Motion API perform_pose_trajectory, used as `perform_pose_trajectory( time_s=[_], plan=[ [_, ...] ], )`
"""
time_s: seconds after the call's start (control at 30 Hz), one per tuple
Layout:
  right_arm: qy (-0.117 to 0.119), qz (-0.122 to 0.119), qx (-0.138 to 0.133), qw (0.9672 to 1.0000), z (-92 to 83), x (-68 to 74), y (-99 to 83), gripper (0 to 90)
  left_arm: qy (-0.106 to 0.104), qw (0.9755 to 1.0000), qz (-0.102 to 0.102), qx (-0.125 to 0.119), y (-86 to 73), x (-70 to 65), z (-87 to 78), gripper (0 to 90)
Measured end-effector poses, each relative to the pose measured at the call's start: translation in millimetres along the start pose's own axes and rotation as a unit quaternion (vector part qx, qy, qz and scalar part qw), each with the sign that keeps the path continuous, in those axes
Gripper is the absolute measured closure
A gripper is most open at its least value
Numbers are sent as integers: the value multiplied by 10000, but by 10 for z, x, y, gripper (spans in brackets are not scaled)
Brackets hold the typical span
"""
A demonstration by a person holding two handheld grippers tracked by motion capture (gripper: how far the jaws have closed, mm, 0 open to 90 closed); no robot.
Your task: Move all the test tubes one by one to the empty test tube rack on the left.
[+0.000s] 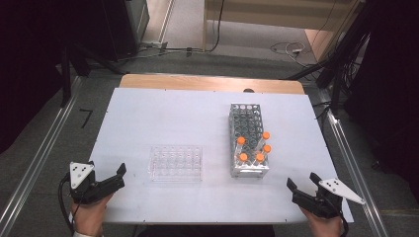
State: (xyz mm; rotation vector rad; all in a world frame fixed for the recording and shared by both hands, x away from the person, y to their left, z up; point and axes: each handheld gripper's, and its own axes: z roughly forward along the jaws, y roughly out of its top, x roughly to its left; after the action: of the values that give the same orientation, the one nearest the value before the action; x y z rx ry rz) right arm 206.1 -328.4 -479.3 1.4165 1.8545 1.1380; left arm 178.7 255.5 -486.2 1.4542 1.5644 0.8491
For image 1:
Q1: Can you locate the grey power strip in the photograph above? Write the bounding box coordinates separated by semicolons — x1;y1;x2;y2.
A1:
138;39;170;53

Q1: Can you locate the person's dark clothing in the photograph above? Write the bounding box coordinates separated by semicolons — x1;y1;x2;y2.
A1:
135;224;276;237

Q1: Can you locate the white board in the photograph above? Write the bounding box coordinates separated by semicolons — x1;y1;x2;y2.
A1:
88;87;355;225

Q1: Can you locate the person's white left sleeve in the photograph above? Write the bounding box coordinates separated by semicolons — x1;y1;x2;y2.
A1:
72;230;105;237

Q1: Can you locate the clear plastic tube rack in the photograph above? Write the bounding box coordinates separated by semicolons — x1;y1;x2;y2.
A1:
148;144;204;183

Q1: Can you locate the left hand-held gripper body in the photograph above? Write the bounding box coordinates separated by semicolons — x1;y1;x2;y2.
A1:
68;160;107;205

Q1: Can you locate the hand-held gripper black cable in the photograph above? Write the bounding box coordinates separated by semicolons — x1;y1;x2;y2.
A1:
57;172;77;235
336;205;350;237

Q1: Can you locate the black metal stand with cables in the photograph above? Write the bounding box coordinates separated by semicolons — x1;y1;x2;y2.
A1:
285;0;375;117

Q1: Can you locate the metal test tube rack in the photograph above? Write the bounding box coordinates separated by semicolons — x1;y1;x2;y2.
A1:
228;102;271;179

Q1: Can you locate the person's left hand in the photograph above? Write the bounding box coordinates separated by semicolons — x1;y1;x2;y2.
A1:
70;193;115;237

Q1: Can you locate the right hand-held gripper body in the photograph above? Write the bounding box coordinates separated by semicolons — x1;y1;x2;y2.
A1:
292;178;367;220

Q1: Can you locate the light wooden furniture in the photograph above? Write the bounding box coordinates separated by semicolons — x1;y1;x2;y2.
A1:
202;0;368;63

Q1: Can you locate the left hand-held gripper black cable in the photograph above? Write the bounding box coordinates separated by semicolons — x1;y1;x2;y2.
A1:
57;172;77;235

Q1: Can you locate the white floor cable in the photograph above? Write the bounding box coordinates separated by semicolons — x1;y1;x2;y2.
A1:
270;40;309;65

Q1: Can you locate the aluminium floor rail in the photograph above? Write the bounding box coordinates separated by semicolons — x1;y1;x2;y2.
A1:
316;88;390;237
0;75;84;237

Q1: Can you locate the person's right hand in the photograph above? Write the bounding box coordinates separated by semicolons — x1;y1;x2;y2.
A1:
299;206;344;237

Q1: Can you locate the black hanging cable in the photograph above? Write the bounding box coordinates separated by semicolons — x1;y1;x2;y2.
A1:
206;0;226;53

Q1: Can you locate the wooden table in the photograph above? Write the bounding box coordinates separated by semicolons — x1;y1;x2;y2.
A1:
118;73;306;96

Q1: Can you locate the right hand-held gripper black cable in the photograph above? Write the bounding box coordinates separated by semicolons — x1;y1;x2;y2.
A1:
336;205;350;237

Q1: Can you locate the black cabinet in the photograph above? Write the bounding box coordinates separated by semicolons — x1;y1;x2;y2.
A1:
98;0;151;62

